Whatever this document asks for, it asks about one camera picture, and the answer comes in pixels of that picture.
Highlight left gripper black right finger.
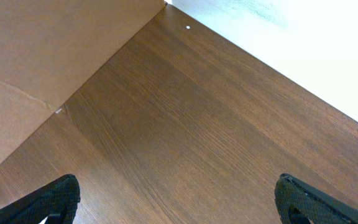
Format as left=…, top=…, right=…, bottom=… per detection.
left=274, top=174, right=358, bottom=224

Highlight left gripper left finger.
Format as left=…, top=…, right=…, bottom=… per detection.
left=0, top=174, right=80, bottom=224

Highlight cardboard box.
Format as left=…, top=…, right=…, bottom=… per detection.
left=0, top=0, right=165, bottom=164

